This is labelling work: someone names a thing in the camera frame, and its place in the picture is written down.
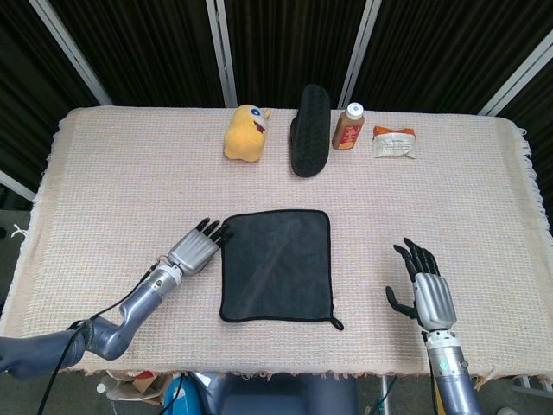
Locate white metal frame post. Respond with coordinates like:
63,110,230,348
0,169,36,202
337,0,383,110
29,0,114,107
205,0,238,108
477,32,553,117

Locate dark pleated curtain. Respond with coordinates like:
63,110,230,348
0,0,553,191

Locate pink woven tablecloth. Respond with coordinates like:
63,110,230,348
0,105,553,390

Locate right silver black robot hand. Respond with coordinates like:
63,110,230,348
385,237,458,332

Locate metal table leg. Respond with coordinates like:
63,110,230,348
378,374,393,415

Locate blue plastic bin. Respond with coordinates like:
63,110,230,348
162,373,204,415

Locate black rubber slipper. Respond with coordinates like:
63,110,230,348
289,83,333,178

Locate orange white snack packet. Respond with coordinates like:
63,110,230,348
372,125,418,160

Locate brown juice bottle white cap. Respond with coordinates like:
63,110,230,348
331,102,365,151

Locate yellow plush toy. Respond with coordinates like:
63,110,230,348
223,104,273,163

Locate crumpled brown paper bag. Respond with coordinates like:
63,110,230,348
101,369,174,407

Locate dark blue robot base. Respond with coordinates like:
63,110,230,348
192,371,359,415

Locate grey and red cloth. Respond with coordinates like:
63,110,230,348
219,208,346,332

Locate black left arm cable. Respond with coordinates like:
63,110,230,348
36,263,161,415

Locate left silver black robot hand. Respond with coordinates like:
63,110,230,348
167,219,234,277

